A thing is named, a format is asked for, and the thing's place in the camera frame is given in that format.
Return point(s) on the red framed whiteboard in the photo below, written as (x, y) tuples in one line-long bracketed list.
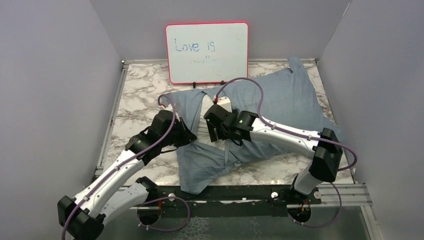
[(207, 52)]

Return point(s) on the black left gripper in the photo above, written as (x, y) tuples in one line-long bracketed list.
[(187, 136)]

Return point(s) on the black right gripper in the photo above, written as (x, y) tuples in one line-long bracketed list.
[(211, 127)]

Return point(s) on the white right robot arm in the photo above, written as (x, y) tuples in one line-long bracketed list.
[(321, 147)]

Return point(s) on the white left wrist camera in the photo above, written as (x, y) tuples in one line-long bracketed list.
[(169, 106)]

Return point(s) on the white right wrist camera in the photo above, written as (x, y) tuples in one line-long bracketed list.
[(225, 103)]

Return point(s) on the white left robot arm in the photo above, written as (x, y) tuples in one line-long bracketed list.
[(85, 215)]

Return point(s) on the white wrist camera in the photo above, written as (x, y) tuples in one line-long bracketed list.
[(169, 106), (225, 103)]

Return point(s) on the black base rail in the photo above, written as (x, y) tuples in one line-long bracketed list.
[(217, 201)]

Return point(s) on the blue pillowcase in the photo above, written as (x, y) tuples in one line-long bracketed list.
[(285, 99)]

